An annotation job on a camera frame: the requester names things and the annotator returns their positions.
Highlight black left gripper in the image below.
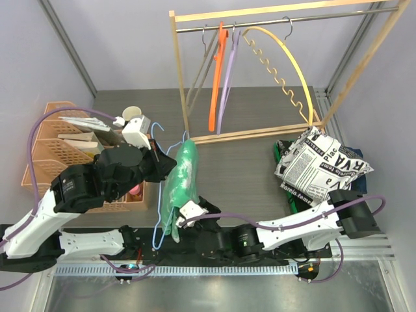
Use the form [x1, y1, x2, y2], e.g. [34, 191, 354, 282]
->
[109, 139, 177, 202]

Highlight green garment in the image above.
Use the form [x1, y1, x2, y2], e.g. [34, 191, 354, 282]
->
[161, 140, 199, 243]

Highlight blue wire hanger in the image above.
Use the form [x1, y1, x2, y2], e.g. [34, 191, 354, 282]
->
[150, 122, 187, 251]

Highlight clear acrylic hanger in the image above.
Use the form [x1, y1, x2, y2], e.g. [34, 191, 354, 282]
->
[185, 30, 218, 116]

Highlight white black printed garment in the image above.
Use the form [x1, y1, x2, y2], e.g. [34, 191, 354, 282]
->
[274, 126, 374, 207]

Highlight orange plastic hanger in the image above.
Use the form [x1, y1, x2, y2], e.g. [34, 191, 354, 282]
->
[208, 21, 228, 133]

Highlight purple plastic hanger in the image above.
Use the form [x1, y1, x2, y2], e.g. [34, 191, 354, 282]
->
[216, 29, 241, 135]

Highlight yellow plastic hanger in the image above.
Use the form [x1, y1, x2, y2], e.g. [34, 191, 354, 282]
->
[241, 25, 314, 125]

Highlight blue denim jeans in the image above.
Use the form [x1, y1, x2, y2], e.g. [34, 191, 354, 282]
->
[346, 146, 368, 194]

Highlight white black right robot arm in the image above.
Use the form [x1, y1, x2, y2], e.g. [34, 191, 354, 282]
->
[176, 190, 381, 267]

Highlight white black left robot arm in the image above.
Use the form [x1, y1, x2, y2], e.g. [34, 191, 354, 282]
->
[1, 140, 177, 274]

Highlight pink capped bottle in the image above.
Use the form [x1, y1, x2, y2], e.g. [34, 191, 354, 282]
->
[129, 184, 142, 202]

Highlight orange compartment basket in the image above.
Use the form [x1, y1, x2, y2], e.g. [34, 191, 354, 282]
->
[97, 182, 150, 213]

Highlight yellow mug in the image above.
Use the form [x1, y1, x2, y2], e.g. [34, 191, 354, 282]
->
[122, 106, 142, 121]

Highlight papers in organizer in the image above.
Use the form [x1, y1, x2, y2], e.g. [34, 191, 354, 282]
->
[58, 117, 125, 156]

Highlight green plastic tray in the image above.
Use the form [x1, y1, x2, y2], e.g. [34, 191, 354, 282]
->
[274, 140, 311, 214]

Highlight orange file organizer rack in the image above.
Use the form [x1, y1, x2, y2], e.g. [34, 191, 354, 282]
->
[20, 101, 108, 196]

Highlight wooden clothes rack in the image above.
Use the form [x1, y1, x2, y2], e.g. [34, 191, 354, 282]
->
[168, 1, 409, 145]

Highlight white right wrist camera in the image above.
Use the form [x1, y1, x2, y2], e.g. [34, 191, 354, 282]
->
[175, 200, 208, 228]

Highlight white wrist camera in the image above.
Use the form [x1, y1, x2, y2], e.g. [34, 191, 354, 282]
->
[175, 200, 208, 228]
[113, 114, 151, 150]

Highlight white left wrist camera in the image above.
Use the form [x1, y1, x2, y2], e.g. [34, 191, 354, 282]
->
[113, 114, 151, 150]

